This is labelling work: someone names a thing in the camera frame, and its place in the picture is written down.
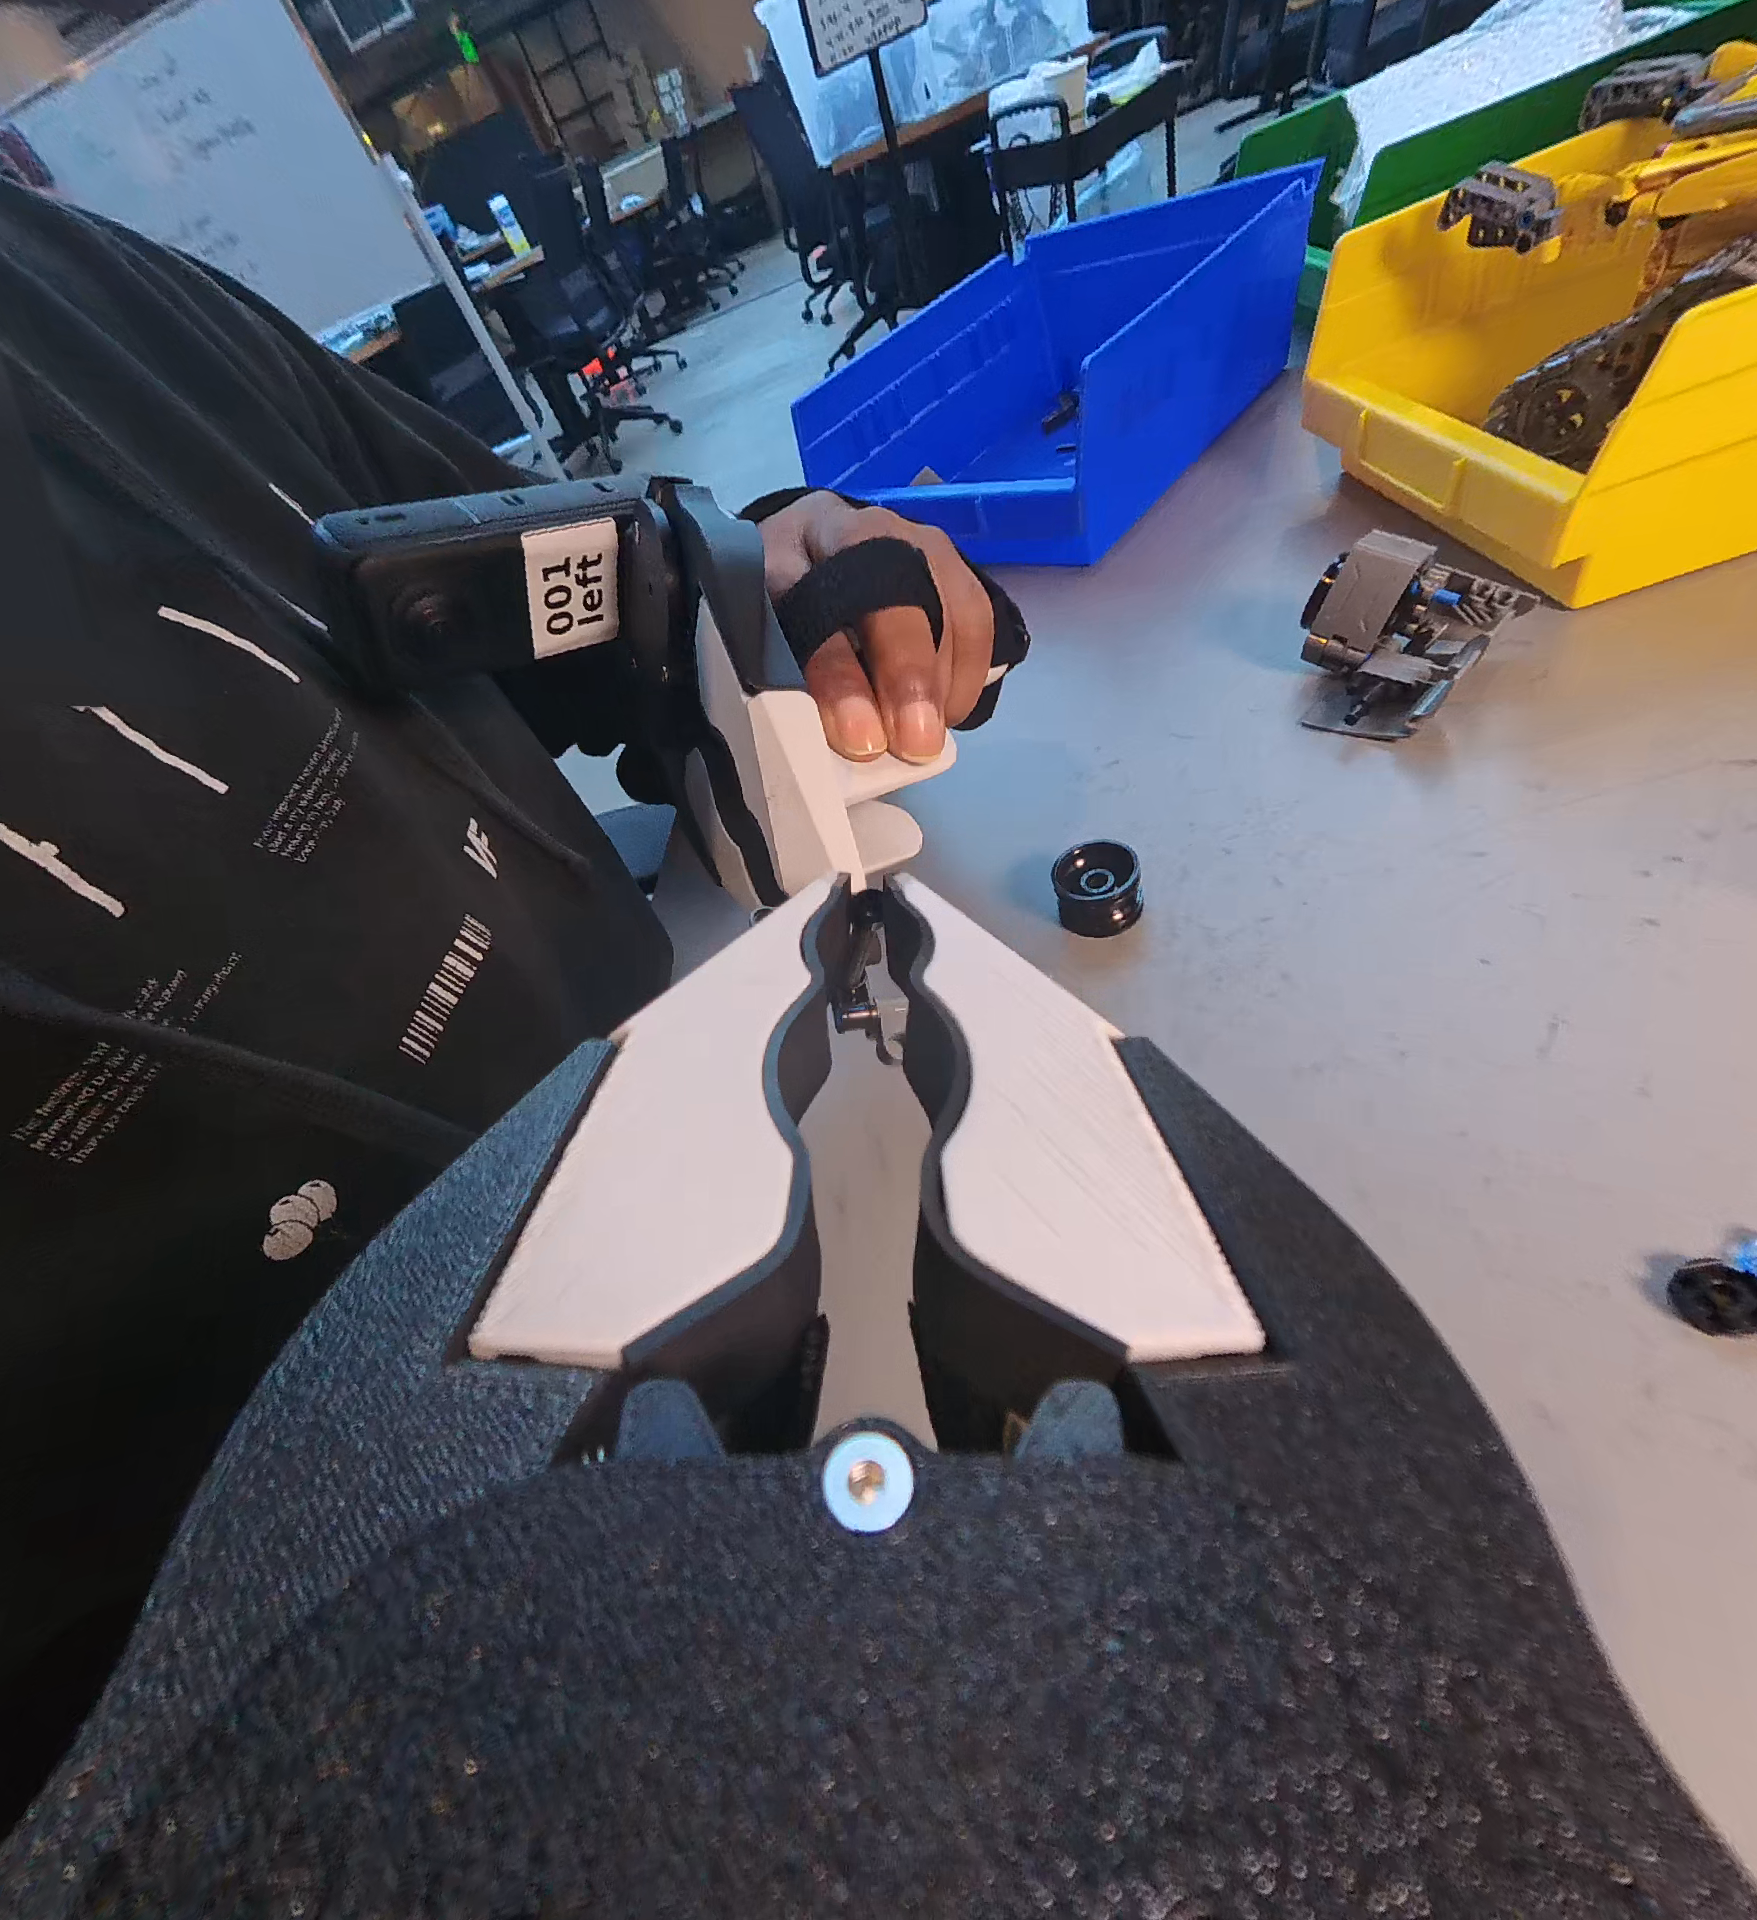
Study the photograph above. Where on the green bin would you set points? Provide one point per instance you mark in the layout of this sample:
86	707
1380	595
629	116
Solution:
1284	166

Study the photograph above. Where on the black toy wheel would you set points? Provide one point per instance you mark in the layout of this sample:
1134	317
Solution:
1097	888

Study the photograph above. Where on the person's black hoodie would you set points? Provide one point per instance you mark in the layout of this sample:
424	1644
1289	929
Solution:
143	899

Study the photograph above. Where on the black office chair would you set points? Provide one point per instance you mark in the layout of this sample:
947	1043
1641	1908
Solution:
803	195
577	314

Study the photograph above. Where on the person's left hand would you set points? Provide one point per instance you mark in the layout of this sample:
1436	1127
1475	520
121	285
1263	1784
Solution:
878	704

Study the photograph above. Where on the black round toy plate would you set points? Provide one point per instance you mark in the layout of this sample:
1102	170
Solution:
1719	1297

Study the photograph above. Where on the grey toy cab assembly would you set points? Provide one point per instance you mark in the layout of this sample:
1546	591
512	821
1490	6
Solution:
1372	593

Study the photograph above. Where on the white foam sheet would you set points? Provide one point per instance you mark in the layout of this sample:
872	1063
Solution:
1493	75

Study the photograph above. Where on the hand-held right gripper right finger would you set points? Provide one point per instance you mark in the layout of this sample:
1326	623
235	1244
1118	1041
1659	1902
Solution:
1074	1184

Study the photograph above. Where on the yellow toy bulldozer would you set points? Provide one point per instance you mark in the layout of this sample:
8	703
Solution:
1719	195

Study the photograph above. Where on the yellow bin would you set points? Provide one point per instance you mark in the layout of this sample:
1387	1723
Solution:
1688	480

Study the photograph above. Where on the black toy beam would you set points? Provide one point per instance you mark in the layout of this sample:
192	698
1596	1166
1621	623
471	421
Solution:
1061	412

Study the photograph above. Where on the small black blue-pin assembly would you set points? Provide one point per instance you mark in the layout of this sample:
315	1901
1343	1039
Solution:
888	1026

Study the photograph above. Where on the blue-grey chair seat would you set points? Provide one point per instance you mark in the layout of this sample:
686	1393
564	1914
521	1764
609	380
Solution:
638	840

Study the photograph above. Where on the blue bin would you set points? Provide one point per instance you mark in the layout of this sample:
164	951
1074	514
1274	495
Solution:
1193	345

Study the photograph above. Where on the clear plastic cover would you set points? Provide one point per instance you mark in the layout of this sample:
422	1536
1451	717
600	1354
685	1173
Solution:
968	61

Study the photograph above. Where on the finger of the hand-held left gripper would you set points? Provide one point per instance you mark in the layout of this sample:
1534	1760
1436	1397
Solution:
803	795
720	750

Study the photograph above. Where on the black connector with blue pin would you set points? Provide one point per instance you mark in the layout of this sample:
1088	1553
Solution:
855	939

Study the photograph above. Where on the grey desk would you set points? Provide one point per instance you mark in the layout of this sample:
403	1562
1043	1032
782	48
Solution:
1419	974

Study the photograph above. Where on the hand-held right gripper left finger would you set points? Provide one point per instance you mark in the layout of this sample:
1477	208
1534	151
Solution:
638	1184

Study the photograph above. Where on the white whiteboard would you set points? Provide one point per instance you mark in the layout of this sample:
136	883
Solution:
219	149

